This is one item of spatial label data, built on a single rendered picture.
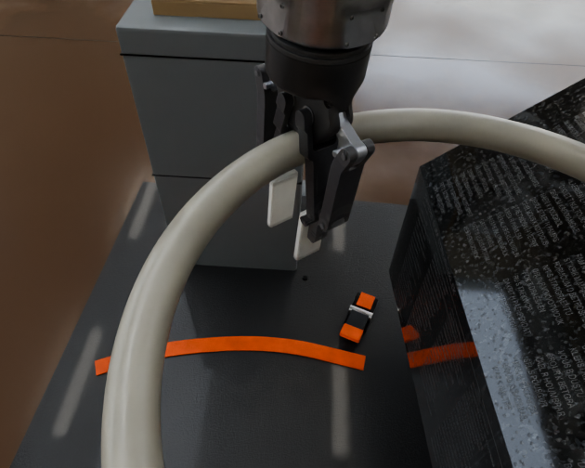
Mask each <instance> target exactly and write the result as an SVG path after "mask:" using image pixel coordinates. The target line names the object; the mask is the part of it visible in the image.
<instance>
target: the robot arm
mask: <svg viewBox="0 0 585 468"><path fill-rule="evenodd" d="M393 4H394V0H256V8H257V13H258V18H259V19H260V20H261V21H262V22H263V23H264V24H265V25H266V57H265V63H264V64H260V65H257V66H255V67H254V75H255V81H256V86H257V135H256V147H258V146H260V145H261V144H263V143H265V142H267V141H268V140H270V139H272V138H274V137H278V136H280V135H282V134H284V133H287V132H289V131H292V130H294V131H295V132H297V133H298V134H299V151H300V154H301V155H303V156H304V157H305V195H306V210H304V211H303V212H301V213H300V214H299V221H298V228H297V234H296V241H295V247H294V254H293V257H294V258H295V260H300V259H302V258H304V257H306V256H308V255H310V254H312V253H314V252H316V251H318V250H319V247H320V244H321V239H323V238H325V237H326V235H327V231H328V230H331V229H333V228H336V227H338V226H340V225H342V224H343V223H345V222H347V221H348V219H349V216H350V213H351V210H352V206H353V203H354V199H355V197H356V193H357V190H358V184H359V180H360V178H361V174H362V171H363V167H364V164H365V162H366V161H367V160H368V159H369V158H370V156H371V155H372V154H373V153H374V151H375V145H374V143H373V141H372V140H371V139H369V138H367V139H364V140H362V141H361V140H360V138H359V137H358V135H357V133H356V131H355V130H354V128H353V127H352V125H351V124H352V122H353V109H352V100H353V97H354V96H355V94H356V92H357V91H358V90H359V88H360V87H361V85H362V83H363V81H364V79H365V76H366V72H367V68H368V64H369V59H370V55H371V48H372V44H373V41H375V40H376V39H377V38H379V37H380V36H381V35H382V34H383V32H384V31H385V29H386V27H387V25H388V22H389V19H390V15H391V11H392V7H393ZM297 177H298V172H297V171H296V170H295V169H292V170H291V171H289V172H287V173H285V174H283V175H281V176H279V177H277V178H276V179H274V180H272V181H271V182H269V186H268V189H269V199H268V214H267V224H268V226H269V227H270V228H272V227H274V226H276V225H278V224H280V223H282V222H285V221H287V220H289V219H291V218H293V207H294V199H295V191H296V184H297Z"/></svg>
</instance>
